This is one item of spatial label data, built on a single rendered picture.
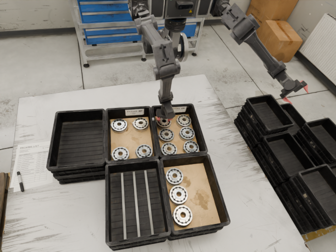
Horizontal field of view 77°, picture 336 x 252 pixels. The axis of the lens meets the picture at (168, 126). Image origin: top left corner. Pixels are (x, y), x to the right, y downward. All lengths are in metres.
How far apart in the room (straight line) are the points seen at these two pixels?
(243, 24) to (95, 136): 1.04
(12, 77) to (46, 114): 1.65
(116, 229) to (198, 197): 0.47
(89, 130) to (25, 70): 2.11
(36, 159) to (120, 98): 0.75
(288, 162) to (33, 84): 3.02
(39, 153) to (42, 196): 0.30
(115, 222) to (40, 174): 0.60
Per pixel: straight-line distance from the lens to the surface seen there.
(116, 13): 2.94
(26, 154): 1.67
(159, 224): 1.21
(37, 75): 3.32
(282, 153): 2.28
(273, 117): 2.35
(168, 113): 1.23
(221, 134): 1.70
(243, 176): 1.58
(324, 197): 2.13
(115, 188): 1.27
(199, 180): 1.32
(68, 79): 3.15
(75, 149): 1.42
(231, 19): 1.04
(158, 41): 0.91
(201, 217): 1.25
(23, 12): 3.96
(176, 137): 1.43
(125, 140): 1.40
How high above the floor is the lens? 2.01
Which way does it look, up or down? 53 degrees down
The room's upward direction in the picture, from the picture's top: 10 degrees clockwise
